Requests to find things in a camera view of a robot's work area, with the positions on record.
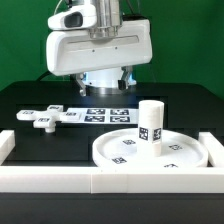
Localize white left fence bar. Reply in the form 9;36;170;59
0;130;15;166

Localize white fiducial marker sheet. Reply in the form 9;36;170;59
60;108;138;124

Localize white cross-shaped table base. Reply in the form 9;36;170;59
16;105;81;133

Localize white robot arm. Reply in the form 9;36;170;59
46;0;152;96

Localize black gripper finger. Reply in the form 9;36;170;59
75;73;86;97
118;66;133;90

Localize black cable bundle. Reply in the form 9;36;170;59
35;71;51;82

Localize white front fence bar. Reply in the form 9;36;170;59
0;166;224;194

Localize white right fence bar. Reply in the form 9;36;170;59
199;132;224;168

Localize white fence bar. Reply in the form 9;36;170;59
0;166;224;194
0;130;15;166
199;132;224;168

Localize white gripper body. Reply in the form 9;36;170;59
46;19;152;76

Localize white round table top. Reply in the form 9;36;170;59
92;128;208;169

